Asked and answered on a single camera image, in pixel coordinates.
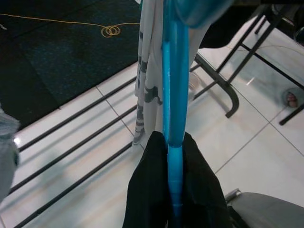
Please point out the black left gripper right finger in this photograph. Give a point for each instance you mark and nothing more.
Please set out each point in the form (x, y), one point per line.
(202, 194)

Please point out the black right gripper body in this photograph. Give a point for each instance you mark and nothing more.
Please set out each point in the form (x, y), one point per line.
(234, 218)

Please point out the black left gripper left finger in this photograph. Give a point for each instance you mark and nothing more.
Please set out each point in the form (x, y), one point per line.
(147, 190)

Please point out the blue plastic hanger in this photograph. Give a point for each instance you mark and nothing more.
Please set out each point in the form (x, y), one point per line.
(177, 95)

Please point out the white garment grey print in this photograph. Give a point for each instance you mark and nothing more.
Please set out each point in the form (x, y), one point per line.
(149, 71)

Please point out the black folding chair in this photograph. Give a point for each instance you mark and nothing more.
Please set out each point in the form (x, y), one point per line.
(291, 116)

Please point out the light denim shorts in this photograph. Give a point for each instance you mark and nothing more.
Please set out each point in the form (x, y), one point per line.
(7, 142)

